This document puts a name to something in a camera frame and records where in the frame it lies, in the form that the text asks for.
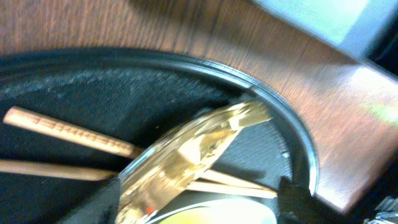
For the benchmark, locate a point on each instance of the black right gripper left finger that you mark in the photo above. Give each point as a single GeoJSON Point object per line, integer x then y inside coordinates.
{"type": "Point", "coordinates": [101, 207]}

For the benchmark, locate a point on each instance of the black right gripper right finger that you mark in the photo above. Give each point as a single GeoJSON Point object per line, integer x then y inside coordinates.
{"type": "Point", "coordinates": [297, 205]}

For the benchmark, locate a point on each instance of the gold coffee sachet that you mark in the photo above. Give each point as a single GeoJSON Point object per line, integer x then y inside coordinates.
{"type": "Point", "coordinates": [167, 167]}

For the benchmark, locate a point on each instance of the yellow bowl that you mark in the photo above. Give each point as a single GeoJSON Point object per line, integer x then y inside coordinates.
{"type": "Point", "coordinates": [208, 215]}

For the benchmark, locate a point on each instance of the white plate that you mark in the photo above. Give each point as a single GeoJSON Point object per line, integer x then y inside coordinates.
{"type": "Point", "coordinates": [221, 203]}

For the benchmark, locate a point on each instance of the round black tray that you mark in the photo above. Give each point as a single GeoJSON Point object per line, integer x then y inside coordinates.
{"type": "Point", "coordinates": [136, 96]}

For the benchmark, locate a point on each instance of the wooden chopstick right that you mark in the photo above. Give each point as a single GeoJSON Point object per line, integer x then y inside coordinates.
{"type": "Point", "coordinates": [214, 182]}

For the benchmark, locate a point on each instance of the wooden chopstick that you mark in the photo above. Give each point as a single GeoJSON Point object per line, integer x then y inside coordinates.
{"type": "Point", "coordinates": [214, 182]}
{"type": "Point", "coordinates": [39, 123]}

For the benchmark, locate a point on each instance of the wooden chopstick left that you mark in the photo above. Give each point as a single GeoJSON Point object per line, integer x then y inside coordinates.
{"type": "Point", "coordinates": [39, 123]}

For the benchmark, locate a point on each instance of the clear plastic bin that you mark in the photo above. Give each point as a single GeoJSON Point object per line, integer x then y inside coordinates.
{"type": "Point", "coordinates": [352, 26]}

